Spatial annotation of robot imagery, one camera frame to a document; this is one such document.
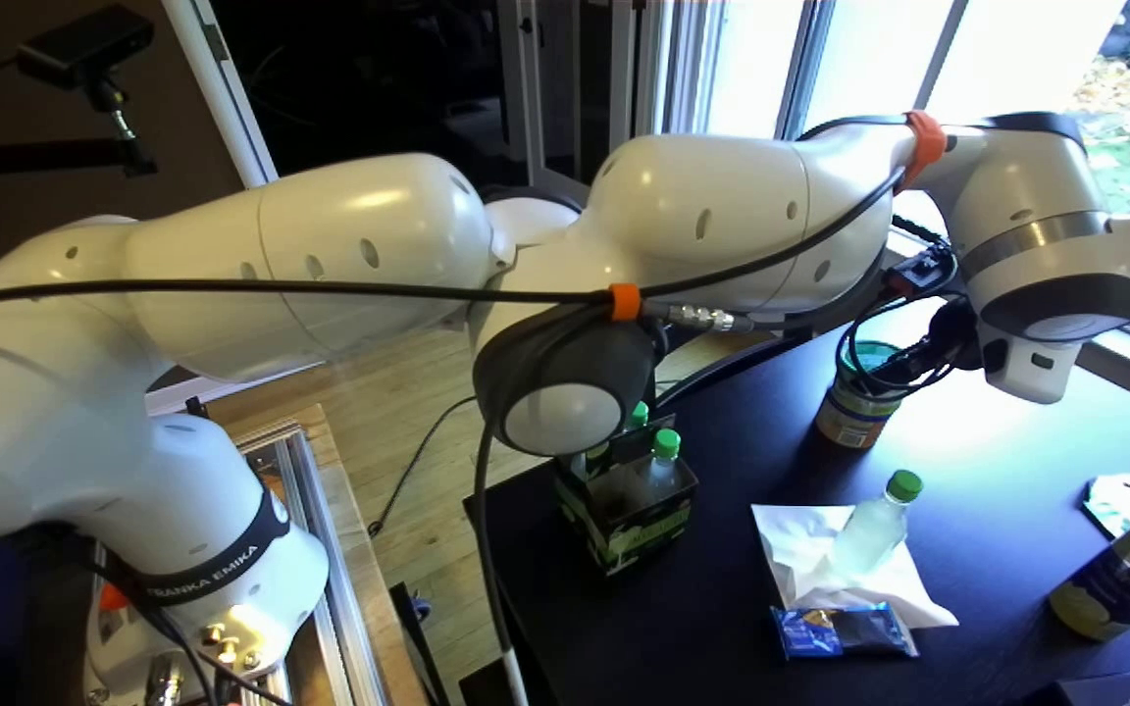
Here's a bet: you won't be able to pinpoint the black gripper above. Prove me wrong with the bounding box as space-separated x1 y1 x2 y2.
924 296 992 381

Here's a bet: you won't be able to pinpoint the can with purple lid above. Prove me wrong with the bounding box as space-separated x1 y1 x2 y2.
811 376 903 457

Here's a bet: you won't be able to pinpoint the clear green capped plastic bottle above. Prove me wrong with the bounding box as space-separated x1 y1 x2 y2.
823 466 932 590

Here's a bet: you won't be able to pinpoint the dark wooden chair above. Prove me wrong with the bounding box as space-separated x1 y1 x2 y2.
617 299 857 425

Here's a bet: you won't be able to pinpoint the white paper napkin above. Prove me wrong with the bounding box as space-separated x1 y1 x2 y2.
750 504 964 635

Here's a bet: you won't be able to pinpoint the brown cup with white item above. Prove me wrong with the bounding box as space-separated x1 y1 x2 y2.
1044 519 1130 649

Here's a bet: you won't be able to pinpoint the large white framed window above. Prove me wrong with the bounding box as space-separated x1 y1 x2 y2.
660 0 1130 425

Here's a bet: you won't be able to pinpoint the blue snack packet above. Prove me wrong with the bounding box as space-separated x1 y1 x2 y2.
770 599 925 669

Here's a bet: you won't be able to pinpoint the green cardboard bottle carrier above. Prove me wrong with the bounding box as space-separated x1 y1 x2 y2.
549 434 705 581

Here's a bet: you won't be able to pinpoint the dark flat box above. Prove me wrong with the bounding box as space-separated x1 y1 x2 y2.
1017 659 1130 706

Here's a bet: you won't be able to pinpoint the long floor cable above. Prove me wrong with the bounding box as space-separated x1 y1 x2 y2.
364 390 484 540

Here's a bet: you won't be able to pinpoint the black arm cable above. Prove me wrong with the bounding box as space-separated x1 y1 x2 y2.
0 113 968 397

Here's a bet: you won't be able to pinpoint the metal rail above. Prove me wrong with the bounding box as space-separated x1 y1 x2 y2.
244 429 381 706

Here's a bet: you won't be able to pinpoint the white door frame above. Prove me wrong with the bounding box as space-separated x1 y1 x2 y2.
157 0 284 191

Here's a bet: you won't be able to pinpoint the black camera on mount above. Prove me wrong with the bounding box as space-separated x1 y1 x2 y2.
0 4 163 181

